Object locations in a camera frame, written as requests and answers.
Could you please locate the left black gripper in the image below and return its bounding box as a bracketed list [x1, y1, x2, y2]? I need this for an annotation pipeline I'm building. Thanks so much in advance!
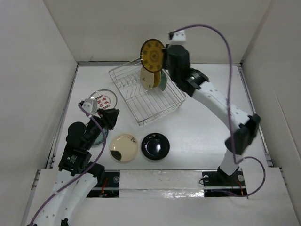
[85, 107, 119, 149]

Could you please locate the white plate with red characters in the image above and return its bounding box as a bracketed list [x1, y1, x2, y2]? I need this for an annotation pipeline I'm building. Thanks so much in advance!
[89, 89, 118, 110]

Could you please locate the yellow brown patterned plate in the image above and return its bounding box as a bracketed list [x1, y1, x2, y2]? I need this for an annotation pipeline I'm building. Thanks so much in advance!
[140, 39, 164, 73]

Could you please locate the bamboo pattern round plate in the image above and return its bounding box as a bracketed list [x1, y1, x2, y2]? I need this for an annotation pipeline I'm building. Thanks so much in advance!
[153, 71, 161, 88]

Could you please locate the light green rectangular tray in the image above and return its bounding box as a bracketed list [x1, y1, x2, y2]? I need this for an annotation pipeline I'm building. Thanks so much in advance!
[158, 71, 167, 91]

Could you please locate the cream plate with brown flowers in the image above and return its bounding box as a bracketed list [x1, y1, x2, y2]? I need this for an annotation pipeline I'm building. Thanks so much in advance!
[140, 67, 155, 90]

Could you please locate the glossy black plate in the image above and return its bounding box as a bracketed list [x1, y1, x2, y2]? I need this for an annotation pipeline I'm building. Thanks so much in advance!
[141, 133, 170, 161]

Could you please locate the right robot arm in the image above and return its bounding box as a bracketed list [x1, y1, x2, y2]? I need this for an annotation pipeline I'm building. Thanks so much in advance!
[162, 45, 261, 185]

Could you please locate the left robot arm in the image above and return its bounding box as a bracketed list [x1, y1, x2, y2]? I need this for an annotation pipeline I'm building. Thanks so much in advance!
[29, 108, 120, 226]

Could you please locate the blue green patterned plate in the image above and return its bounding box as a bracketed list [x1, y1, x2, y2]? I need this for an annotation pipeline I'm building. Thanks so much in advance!
[92, 128, 109, 146]

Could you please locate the cream plate with black patch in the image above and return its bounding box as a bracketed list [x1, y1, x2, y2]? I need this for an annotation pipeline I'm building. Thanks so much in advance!
[110, 134, 139, 162]

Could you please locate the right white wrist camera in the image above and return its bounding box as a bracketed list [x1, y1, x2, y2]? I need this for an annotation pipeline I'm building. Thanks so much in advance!
[168, 30, 186, 45]

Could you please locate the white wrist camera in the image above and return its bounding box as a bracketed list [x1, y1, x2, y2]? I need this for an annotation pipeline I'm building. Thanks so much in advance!
[79, 99, 97, 114]
[168, 30, 186, 45]

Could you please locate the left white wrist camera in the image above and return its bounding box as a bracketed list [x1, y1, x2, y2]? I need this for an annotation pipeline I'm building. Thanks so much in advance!
[79, 99, 97, 114]

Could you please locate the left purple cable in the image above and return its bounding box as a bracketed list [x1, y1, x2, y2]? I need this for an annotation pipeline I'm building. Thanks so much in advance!
[28, 103, 107, 226]

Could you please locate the purple cable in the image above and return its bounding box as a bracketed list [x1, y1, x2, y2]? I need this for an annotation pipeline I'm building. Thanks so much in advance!
[28, 103, 107, 226]
[174, 24, 267, 197]

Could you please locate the wire dish rack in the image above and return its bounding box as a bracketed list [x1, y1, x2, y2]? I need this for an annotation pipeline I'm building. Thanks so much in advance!
[109, 59, 186, 127]

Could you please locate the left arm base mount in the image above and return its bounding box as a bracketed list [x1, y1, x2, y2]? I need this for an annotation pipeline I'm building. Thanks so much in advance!
[87, 170, 120, 198]

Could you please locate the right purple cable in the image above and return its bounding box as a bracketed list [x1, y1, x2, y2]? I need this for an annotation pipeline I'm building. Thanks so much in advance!
[174, 24, 267, 197]

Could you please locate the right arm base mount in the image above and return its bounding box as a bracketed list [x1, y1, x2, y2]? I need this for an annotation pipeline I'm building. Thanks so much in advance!
[199, 169, 247, 197]

